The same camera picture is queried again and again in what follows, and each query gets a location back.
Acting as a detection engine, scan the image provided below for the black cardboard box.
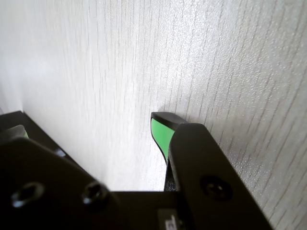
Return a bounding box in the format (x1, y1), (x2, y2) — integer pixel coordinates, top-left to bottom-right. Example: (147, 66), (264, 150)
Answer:
(0, 110), (67, 158)

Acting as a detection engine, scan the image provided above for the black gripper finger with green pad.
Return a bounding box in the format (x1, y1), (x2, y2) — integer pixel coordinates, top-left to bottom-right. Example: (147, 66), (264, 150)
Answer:
(151, 111), (277, 230)
(0, 124), (126, 230)

